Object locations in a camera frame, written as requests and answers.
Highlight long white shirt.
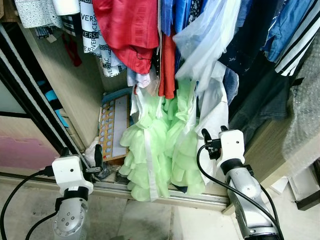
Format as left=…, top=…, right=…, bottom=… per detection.
left=197, top=62, right=230, bottom=151

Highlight board with coloured dots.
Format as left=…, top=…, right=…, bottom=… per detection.
left=96, top=89, right=133, bottom=162

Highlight light blue denim garment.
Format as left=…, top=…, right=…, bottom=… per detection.
left=222, top=67, right=240, bottom=106

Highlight light wood wardrobe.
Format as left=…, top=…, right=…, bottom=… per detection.
left=0, top=0, right=320, bottom=213

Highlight dark grey trousers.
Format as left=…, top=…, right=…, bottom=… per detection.
left=227, top=67, right=293, bottom=148

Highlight light green ruffled dress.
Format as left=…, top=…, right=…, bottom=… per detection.
left=118, top=77, right=208, bottom=202

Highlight cyan black striped cloth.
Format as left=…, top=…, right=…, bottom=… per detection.
left=37, top=80, right=68, bottom=128

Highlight clear bubble wrap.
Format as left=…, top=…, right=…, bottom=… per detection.
left=282, top=30, right=320, bottom=176

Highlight white storage box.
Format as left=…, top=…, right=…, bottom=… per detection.
left=287, top=162, right=320, bottom=211

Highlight orange red hanging cloth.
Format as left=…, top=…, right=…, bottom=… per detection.
left=158, top=34, right=177, bottom=99

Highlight black framed sliding door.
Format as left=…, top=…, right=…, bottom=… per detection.
left=0, top=22, right=88, bottom=173

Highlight translucent white garment cover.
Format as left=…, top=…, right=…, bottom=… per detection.
left=172, top=0, right=243, bottom=93

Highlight pale lavender garment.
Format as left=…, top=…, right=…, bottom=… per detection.
left=126, top=67, right=160, bottom=90

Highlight dark navy garment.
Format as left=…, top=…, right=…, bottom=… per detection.
left=217, top=0, right=281, bottom=76

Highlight black white striped garment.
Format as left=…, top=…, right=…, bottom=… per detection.
left=274, top=2, right=320, bottom=77

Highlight black white lettered garment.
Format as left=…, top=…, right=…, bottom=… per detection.
left=62, top=0, right=128, bottom=78

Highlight blue denim shirt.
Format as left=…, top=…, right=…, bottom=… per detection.
left=262, top=0, right=313, bottom=63

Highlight bright blue shirt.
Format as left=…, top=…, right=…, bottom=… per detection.
left=160, top=0, right=206, bottom=38

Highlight red hanging garment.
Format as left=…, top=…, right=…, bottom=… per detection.
left=92, top=0, right=161, bottom=75

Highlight white dotted shirt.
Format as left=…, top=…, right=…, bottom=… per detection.
left=14, top=0, right=63, bottom=28

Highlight plain white garment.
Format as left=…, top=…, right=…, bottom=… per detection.
left=52, top=0, right=81, bottom=16

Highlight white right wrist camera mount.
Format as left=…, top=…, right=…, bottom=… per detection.
left=218, top=129, right=246, bottom=168

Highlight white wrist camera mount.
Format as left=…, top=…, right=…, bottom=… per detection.
left=218, top=129, right=246, bottom=168
left=52, top=155, right=95, bottom=197

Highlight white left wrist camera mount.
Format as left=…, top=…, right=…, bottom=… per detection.
left=52, top=155, right=95, bottom=197

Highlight black left wrist camera cable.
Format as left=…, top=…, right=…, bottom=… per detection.
left=0, top=166, right=56, bottom=236

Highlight red strap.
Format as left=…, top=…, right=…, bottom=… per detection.
left=62, top=32, right=82, bottom=67

